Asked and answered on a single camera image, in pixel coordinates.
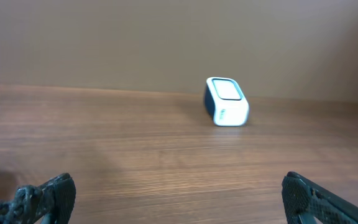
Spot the white barcode scanner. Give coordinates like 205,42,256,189
203,77,250,126

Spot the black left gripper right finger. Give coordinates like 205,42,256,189
282,171,358,224

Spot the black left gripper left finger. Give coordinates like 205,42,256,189
0,173,76,224

